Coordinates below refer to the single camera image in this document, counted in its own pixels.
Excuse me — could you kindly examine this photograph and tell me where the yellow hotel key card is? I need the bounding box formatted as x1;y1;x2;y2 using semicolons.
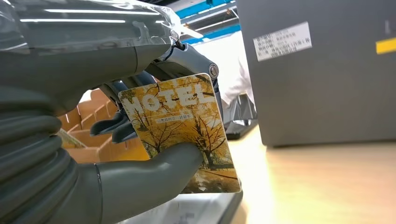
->
118;73;242;195

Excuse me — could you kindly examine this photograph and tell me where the person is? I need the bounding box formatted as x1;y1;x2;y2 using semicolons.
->
191;31;256;107

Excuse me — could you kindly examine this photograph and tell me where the yellow cardboard divider box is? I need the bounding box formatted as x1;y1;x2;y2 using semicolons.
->
57;88;152;164

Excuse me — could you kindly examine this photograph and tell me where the grey Lenovo laptop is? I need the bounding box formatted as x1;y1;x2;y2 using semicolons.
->
236;0;396;147

